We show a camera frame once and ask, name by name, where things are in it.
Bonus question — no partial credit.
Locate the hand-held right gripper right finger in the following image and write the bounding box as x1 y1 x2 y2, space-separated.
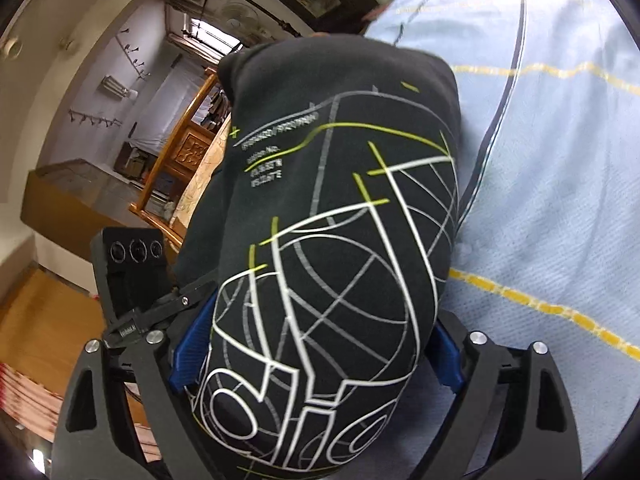
404 319 584 480

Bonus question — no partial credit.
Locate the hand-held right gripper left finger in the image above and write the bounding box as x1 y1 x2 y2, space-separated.
50 291 222 480

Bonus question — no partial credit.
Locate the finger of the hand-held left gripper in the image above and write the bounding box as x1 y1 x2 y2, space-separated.
104 274 219 351

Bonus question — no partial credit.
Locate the black hooded jacket yellow zipper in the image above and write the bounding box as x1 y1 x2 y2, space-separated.
172 34 462 480

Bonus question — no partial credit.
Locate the wooden cabinet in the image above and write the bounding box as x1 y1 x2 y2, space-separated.
20 157 137 232

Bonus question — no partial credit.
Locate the cream patterned bedding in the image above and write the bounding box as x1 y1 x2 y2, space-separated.
172 125 234 227

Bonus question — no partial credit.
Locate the wooden chair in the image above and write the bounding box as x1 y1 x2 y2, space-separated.
128 72 237 250

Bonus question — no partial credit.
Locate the light blue checked sheet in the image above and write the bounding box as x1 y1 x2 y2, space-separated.
362 0 637 476

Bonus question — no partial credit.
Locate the barred side room window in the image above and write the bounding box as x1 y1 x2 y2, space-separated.
167 0 247 59

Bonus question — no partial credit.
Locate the standing fan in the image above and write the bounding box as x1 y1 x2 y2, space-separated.
220 2 262 29

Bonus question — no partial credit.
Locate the wall hook rail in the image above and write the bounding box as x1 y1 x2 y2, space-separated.
67 109 124 129

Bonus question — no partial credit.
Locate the wall lamp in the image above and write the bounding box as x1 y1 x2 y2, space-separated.
101 75 139 102

